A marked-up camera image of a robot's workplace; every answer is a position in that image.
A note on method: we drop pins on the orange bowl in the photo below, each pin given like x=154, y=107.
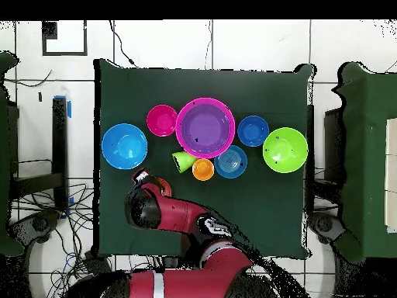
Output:
x=166, y=186

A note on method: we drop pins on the large light blue bowl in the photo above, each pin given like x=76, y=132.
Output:
x=124, y=146

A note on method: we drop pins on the large pink bowl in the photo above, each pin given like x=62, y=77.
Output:
x=178, y=133

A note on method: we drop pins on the purple bowl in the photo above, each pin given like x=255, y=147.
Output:
x=204, y=127

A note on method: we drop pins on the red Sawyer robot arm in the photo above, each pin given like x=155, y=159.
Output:
x=180, y=214

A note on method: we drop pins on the green cup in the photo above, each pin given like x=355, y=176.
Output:
x=186, y=160

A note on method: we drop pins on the orange cup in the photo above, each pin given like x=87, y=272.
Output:
x=203, y=169

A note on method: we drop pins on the small crimson bowl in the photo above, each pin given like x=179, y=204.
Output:
x=161, y=120

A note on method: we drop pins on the translucent blue ribbed bowl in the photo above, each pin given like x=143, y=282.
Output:
x=231, y=163

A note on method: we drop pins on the black stand with blue tape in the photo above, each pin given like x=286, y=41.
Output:
x=59, y=149

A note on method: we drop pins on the black power adapter box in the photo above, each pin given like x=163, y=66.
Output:
x=97, y=264

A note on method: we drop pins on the dark green table cloth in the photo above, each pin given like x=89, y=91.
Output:
x=192, y=83

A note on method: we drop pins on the small dark blue bowl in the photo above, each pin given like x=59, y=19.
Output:
x=252, y=131

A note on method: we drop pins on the large green bowl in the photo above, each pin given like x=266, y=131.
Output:
x=285, y=150

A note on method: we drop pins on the green cloth covered table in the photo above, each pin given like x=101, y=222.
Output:
x=366, y=155
x=3, y=155

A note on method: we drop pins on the white boxes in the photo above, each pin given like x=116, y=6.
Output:
x=391, y=173

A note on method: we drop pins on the black square floor frame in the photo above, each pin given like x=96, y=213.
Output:
x=49, y=29

